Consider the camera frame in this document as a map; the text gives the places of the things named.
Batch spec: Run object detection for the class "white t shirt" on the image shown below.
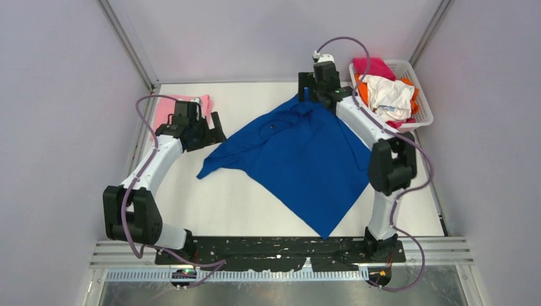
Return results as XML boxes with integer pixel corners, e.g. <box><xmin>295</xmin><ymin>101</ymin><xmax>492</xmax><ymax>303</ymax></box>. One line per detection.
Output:
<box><xmin>365</xmin><ymin>75</ymin><xmax>416</xmax><ymax>123</ymax></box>

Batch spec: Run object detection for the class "orange t shirt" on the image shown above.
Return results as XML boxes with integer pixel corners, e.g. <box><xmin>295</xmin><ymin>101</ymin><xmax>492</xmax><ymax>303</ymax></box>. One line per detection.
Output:
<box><xmin>354</xmin><ymin>73</ymin><xmax>421</xmax><ymax>115</ymax></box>

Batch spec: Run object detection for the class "white slotted cable duct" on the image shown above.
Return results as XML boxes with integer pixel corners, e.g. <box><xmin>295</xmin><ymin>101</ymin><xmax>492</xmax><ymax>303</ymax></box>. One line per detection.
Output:
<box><xmin>105</xmin><ymin>268</ymin><xmax>369</xmax><ymax>282</ymax></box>

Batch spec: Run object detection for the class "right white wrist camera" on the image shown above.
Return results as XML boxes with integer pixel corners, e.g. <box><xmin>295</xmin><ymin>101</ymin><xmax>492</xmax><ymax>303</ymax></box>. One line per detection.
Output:
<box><xmin>312</xmin><ymin>50</ymin><xmax>335</xmax><ymax>64</ymax></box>

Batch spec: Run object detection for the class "blue printed t shirt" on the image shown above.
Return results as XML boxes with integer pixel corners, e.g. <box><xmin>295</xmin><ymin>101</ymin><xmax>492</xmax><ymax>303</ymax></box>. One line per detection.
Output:
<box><xmin>197</xmin><ymin>96</ymin><xmax>371</xmax><ymax>238</ymax></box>

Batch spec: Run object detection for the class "folded pink t shirt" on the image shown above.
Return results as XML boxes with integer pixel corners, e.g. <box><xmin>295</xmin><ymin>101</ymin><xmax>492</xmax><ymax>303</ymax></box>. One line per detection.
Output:
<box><xmin>151</xmin><ymin>95</ymin><xmax>216</xmax><ymax>150</ymax></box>

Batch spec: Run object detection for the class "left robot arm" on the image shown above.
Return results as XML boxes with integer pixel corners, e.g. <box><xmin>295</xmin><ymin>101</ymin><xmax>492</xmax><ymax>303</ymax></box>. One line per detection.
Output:
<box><xmin>103</xmin><ymin>95</ymin><xmax>226</xmax><ymax>264</ymax></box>

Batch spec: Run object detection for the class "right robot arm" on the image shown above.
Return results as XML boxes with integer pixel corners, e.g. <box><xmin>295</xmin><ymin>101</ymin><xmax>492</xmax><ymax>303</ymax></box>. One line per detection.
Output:
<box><xmin>298</xmin><ymin>61</ymin><xmax>417</xmax><ymax>262</ymax></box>

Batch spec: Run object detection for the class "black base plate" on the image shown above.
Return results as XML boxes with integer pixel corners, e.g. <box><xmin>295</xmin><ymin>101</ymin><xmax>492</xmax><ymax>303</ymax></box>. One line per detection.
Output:
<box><xmin>176</xmin><ymin>237</ymin><xmax>406</xmax><ymax>272</ymax></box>

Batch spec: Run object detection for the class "white plastic basket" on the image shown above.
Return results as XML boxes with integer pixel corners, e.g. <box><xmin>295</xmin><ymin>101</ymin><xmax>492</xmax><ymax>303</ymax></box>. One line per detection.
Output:
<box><xmin>349</xmin><ymin>58</ymin><xmax>433</xmax><ymax>133</ymax></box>

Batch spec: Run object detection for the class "magenta t shirt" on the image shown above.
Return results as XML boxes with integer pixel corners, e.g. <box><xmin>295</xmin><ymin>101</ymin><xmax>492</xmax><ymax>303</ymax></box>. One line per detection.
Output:
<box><xmin>353</xmin><ymin>58</ymin><xmax>419</xmax><ymax>128</ymax></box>

